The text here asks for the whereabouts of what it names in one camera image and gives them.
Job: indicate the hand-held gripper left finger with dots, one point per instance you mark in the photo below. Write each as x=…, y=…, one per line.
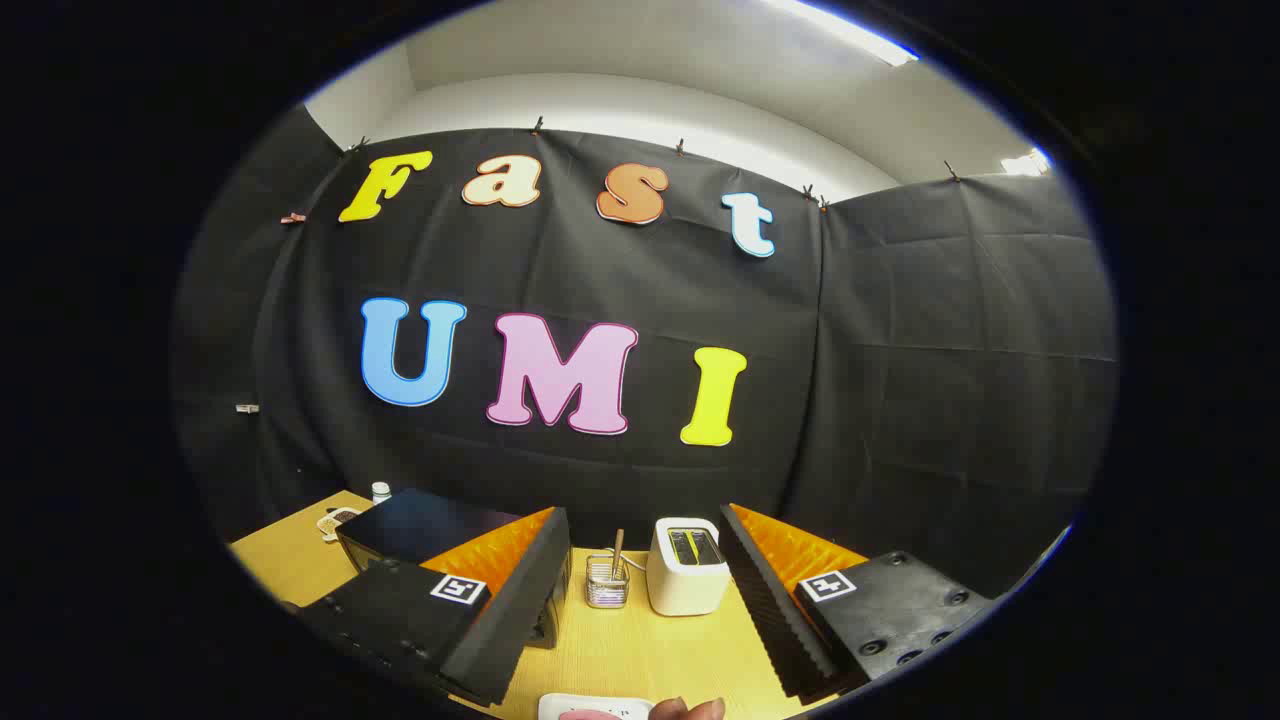
x=520, y=600

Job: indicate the white square plate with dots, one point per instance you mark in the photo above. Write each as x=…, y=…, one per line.
x=560, y=702

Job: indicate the small white bottle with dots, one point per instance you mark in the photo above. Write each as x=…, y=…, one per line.
x=381, y=493

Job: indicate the round red food slice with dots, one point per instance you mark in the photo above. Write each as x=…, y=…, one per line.
x=590, y=715

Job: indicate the white pop-up toaster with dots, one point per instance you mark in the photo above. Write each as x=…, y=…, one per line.
x=680, y=590

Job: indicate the black toaster oven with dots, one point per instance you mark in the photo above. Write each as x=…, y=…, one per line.
x=420, y=525

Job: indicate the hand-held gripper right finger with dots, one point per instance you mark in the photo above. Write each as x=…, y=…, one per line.
x=770, y=610

